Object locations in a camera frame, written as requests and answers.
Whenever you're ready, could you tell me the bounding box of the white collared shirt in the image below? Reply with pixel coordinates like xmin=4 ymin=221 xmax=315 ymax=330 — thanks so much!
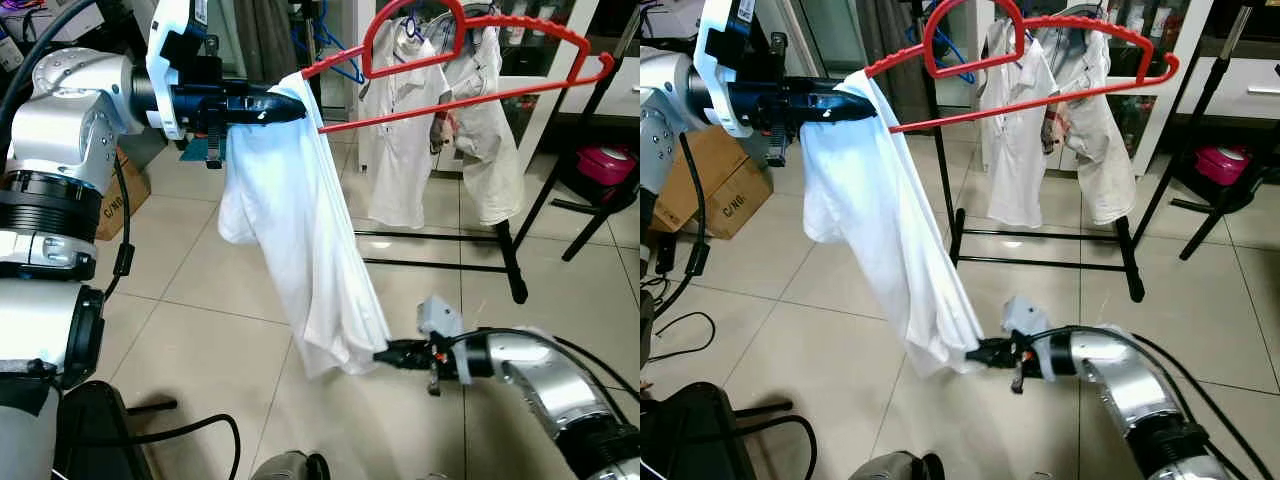
xmin=358 ymin=18 xmax=449 ymax=229
xmin=980 ymin=18 xmax=1061 ymax=229

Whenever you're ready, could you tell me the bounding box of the black floor cable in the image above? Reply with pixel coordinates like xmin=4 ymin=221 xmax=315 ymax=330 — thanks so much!
xmin=745 ymin=413 xmax=818 ymax=480
xmin=100 ymin=413 xmax=243 ymax=480

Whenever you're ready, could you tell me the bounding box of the grey curtain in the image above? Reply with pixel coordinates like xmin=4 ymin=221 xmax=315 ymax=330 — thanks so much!
xmin=232 ymin=0 xmax=301 ymax=86
xmin=855 ymin=0 xmax=916 ymax=101

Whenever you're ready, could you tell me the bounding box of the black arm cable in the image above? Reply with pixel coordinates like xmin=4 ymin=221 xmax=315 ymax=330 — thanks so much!
xmin=1015 ymin=325 xmax=1280 ymax=471
xmin=0 ymin=0 xmax=138 ymax=306
xmin=435 ymin=328 xmax=641 ymax=401
xmin=655 ymin=130 xmax=713 ymax=321

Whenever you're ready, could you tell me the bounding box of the brown cardboard box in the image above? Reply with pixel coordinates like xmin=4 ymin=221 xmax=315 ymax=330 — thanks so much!
xmin=650 ymin=125 xmax=773 ymax=241
xmin=95 ymin=145 xmax=153 ymax=241

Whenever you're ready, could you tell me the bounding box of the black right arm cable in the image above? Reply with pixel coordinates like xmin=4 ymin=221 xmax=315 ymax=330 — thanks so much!
xmin=1015 ymin=325 xmax=1280 ymax=471
xmin=435 ymin=328 xmax=641 ymax=401

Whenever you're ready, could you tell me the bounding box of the red plastic hanger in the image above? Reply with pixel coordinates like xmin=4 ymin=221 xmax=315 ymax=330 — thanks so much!
xmin=862 ymin=0 xmax=1181 ymax=136
xmin=300 ymin=0 xmax=616 ymax=136

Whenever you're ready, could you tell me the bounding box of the pink plastic container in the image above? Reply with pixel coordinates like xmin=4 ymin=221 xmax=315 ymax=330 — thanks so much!
xmin=575 ymin=145 xmax=637 ymax=188
xmin=1192 ymin=145 xmax=1253 ymax=188

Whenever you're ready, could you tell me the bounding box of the black metal stand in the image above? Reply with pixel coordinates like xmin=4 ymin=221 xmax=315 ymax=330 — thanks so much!
xmin=515 ymin=0 xmax=641 ymax=263
xmin=1135 ymin=0 xmax=1280 ymax=263

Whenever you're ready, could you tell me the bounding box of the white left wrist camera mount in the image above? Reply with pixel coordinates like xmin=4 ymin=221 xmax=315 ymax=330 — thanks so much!
xmin=145 ymin=0 xmax=223 ymax=141
xmin=695 ymin=0 xmax=776 ymax=139

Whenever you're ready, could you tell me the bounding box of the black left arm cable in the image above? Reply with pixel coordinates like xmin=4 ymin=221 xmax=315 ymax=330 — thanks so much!
xmin=655 ymin=130 xmax=713 ymax=321
xmin=0 ymin=0 xmax=138 ymax=306

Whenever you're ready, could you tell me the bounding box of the clothes rack with chrome rail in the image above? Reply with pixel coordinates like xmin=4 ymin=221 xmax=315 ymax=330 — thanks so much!
xmin=915 ymin=0 xmax=1146 ymax=304
xmin=300 ymin=0 xmax=529 ymax=304

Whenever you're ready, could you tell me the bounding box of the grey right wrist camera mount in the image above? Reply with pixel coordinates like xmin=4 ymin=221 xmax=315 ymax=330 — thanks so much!
xmin=418 ymin=295 xmax=473 ymax=386
xmin=1003 ymin=295 xmax=1056 ymax=383

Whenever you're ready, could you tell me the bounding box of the plain white shirt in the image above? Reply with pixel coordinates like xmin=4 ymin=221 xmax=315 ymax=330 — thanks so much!
xmin=800 ymin=68 xmax=986 ymax=381
xmin=217 ymin=68 xmax=393 ymax=381

